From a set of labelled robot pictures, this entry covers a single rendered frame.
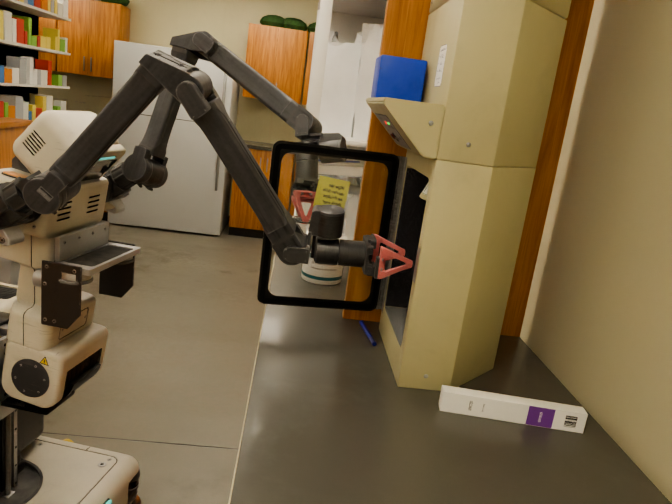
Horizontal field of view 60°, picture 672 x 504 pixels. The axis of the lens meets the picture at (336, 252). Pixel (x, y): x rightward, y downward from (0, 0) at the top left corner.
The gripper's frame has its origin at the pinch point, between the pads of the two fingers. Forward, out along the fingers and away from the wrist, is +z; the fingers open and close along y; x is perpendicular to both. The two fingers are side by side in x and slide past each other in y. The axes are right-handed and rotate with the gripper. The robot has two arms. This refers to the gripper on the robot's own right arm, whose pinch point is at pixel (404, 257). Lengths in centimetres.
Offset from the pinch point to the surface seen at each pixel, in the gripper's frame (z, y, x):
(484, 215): 11.8, -13.2, -13.1
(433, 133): -0.4, -13.4, -27.6
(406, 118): -5.8, -13.5, -29.8
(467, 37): 3.3, -13.4, -44.9
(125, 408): -96, 127, 115
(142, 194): -182, 473, 77
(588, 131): 44, 18, -31
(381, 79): -8.9, 6.3, -37.0
